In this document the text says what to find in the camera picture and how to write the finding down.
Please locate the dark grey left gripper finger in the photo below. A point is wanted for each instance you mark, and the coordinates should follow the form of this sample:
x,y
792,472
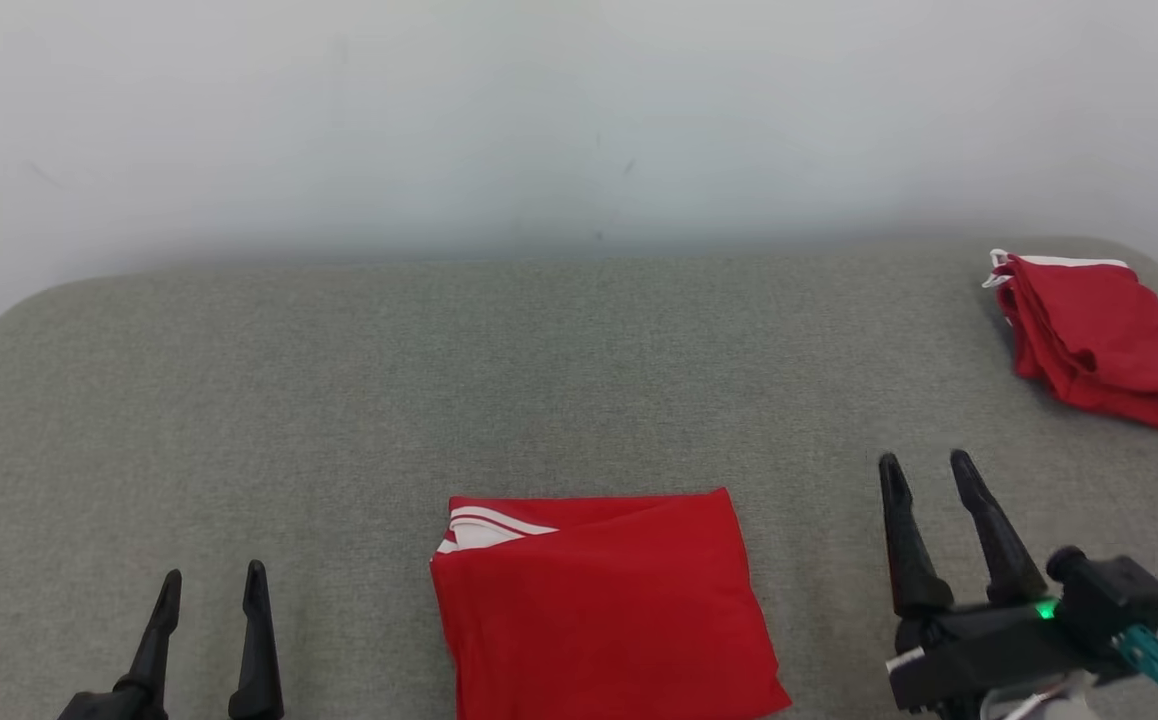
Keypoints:
x,y
257,660
151,660

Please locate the red shorts with white trim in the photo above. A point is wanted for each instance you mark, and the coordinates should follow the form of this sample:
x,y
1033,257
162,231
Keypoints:
x,y
1099,330

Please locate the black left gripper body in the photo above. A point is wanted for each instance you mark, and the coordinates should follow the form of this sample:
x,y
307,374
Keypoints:
x,y
94,708

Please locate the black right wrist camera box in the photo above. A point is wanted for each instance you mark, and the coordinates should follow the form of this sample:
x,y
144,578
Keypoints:
x,y
1114,595

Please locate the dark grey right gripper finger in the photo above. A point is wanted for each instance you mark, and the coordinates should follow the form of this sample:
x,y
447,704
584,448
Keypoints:
x,y
1004,550
914,560

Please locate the red white jersey number 23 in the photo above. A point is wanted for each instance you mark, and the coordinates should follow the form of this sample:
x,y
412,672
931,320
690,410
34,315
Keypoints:
x,y
609,610

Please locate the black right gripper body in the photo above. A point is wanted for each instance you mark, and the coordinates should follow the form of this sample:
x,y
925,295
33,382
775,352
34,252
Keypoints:
x,y
979,650

